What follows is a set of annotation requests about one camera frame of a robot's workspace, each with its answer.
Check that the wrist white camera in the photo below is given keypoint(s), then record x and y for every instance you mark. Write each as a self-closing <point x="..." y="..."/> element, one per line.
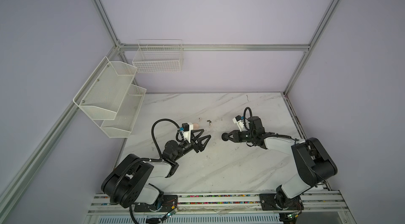
<point x="239" y="121"/>
<point x="185" y="132"/>

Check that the black round earbud charging case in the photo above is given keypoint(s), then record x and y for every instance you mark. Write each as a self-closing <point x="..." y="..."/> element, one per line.
<point x="225" y="137"/>

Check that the lower white mesh shelf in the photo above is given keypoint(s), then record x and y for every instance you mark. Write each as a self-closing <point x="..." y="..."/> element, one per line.
<point x="122" y="126"/>

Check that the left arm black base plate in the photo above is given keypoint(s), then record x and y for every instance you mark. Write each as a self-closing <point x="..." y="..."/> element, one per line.
<point x="164" y="203"/>

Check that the upper white mesh shelf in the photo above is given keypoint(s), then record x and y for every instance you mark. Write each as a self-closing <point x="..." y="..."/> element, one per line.
<point x="101" y="97"/>

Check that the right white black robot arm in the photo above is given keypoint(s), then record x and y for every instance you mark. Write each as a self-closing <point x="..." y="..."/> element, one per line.
<point x="313" y="163"/>

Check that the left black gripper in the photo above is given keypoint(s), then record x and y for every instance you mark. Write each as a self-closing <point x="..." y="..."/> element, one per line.
<point x="200" y="146"/>

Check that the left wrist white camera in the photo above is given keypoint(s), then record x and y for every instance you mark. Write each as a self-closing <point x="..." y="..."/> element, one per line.
<point x="185" y="132"/>

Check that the aluminium front rail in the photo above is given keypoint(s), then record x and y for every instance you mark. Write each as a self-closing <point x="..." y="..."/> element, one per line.
<point x="318" y="200"/>

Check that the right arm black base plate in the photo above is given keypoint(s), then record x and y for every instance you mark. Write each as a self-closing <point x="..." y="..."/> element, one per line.
<point x="275" y="201"/>

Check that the white wire basket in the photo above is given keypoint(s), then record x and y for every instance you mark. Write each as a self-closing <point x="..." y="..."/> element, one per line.
<point x="159" y="56"/>

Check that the white mesh shelf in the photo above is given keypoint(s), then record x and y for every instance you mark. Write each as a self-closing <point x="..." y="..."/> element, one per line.
<point x="101" y="97"/>
<point x="122" y="126"/>

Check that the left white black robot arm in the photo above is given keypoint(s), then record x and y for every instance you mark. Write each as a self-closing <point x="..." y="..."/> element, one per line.
<point x="129" y="183"/>

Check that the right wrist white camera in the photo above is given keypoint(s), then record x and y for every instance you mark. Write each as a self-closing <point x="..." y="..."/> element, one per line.
<point x="239" y="121"/>

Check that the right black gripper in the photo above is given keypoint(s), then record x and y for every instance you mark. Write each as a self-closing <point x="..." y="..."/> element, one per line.
<point x="237" y="135"/>

